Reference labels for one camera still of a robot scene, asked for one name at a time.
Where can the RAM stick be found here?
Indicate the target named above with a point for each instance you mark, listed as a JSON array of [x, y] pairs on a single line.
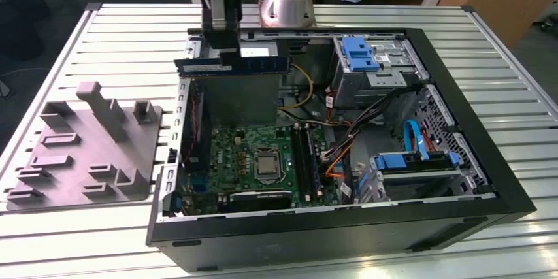
[[261, 65], [313, 161]]

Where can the black RAM slot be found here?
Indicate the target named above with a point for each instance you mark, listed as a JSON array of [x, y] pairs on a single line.
[[297, 161]]

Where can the grey power supply unit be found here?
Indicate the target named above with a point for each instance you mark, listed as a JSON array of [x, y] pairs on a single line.
[[238, 102]]

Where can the blue drive bay latch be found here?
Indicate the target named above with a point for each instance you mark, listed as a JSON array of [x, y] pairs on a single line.
[[357, 53]]

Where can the grey metal drive cage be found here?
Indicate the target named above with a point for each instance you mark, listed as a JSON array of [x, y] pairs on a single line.
[[383, 79]]

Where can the green motherboard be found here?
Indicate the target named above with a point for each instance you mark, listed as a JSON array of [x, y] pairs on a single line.
[[230, 148]]

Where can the silver CPU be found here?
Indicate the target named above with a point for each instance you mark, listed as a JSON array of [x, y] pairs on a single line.
[[266, 165]]

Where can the grey parts rack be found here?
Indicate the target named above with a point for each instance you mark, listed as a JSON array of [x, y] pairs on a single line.
[[86, 148]]

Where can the black CPU socket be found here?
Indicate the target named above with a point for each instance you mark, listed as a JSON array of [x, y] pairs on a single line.
[[261, 181]]

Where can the black graphics card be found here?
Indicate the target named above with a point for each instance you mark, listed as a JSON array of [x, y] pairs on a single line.
[[256, 201]]

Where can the hard disk in blue carrier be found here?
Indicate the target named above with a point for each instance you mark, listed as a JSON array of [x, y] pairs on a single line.
[[392, 163]]

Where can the blue VGA port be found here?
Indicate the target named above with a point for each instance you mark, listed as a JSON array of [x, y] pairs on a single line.
[[176, 203]]

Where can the grey metal disk bay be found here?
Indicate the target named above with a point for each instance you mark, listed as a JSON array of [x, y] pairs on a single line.
[[417, 176]]

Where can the black PC case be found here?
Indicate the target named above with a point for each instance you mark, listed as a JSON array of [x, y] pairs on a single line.
[[348, 236]]

